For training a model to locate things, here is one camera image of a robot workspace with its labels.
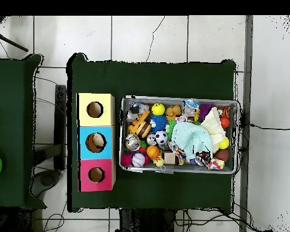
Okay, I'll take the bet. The purple spiky ball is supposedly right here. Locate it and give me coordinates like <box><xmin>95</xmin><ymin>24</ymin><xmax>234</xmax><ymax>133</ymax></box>
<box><xmin>198</xmin><ymin>103</ymin><xmax>216</xmax><ymax>121</ymax></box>

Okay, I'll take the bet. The wire mesh bin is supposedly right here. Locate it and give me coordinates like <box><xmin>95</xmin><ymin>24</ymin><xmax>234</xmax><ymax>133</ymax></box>
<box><xmin>119</xmin><ymin>94</ymin><xmax>240</xmax><ymax>175</ymax></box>

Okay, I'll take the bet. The small orange basketball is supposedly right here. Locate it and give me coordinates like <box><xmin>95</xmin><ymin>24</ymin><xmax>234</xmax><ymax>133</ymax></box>
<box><xmin>146</xmin><ymin>144</ymin><xmax>161</xmax><ymax>160</ymax></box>

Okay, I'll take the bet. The mint green knitted cloth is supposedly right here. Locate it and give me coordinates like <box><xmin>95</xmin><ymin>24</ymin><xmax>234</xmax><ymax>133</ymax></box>
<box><xmin>170</xmin><ymin>121</ymin><xmax>214</xmax><ymax>161</ymax></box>

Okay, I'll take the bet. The cream knitted cloth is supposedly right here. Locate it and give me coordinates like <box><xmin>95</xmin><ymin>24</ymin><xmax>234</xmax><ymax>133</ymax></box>
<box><xmin>199</xmin><ymin>106</ymin><xmax>227</xmax><ymax>153</ymax></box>

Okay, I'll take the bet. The blue fuzzy puffer ball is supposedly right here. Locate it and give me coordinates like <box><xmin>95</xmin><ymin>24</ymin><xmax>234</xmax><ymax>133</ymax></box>
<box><xmin>149</xmin><ymin>114</ymin><xmax>168</xmax><ymax>134</ymax></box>

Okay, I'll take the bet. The white baseball with red stitching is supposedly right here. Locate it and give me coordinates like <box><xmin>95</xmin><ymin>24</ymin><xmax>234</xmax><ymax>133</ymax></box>
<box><xmin>131</xmin><ymin>153</ymin><xmax>146</xmax><ymax>168</ymax></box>

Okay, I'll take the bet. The black floor cable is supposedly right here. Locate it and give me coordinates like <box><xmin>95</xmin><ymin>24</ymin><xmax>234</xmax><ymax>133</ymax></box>
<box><xmin>250</xmin><ymin>123</ymin><xmax>290</xmax><ymax>131</ymax></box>

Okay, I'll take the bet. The wooden box with three holes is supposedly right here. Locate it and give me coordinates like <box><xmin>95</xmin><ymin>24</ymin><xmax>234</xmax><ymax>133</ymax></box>
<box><xmin>77</xmin><ymin>92</ymin><xmax>117</xmax><ymax>193</ymax></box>

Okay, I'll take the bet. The black and white soccer ball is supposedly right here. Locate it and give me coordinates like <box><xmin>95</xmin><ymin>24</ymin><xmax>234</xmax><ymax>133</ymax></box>
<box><xmin>155</xmin><ymin>130</ymin><xmax>168</xmax><ymax>145</ymax></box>

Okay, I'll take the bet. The yellow duck plush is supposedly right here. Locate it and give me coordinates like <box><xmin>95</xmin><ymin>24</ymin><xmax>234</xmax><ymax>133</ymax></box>
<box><xmin>153</xmin><ymin>155</ymin><xmax>167</xmax><ymax>172</ymax></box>

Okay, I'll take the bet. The black tripod leg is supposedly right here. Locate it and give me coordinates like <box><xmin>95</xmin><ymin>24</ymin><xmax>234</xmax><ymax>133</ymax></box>
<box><xmin>0</xmin><ymin>30</ymin><xmax>29</xmax><ymax>53</ymax></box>

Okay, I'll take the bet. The dark green side table cloth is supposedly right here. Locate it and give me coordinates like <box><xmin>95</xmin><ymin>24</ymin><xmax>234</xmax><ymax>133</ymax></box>
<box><xmin>0</xmin><ymin>53</ymin><xmax>47</xmax><ymax>210</ymax></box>

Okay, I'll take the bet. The yellow smiley ball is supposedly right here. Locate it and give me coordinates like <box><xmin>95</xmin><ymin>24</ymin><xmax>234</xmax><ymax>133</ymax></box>
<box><xmin>151</xmin><ymin>103</ymin><xmax>166</xmax><ymax>116</ymax></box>

